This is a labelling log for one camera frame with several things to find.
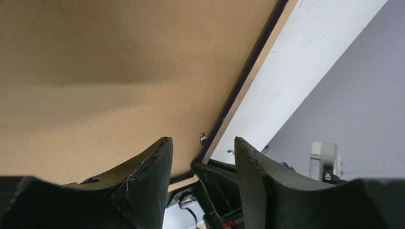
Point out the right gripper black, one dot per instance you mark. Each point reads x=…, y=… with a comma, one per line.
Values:
x=212, y=202

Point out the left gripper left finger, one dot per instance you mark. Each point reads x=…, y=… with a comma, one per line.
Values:
x=131, y=195

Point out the blue wooden photo frame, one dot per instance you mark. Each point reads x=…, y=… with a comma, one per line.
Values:
x=87, y=84

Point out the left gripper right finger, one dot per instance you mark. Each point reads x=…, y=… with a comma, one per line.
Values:
x=274, y=196

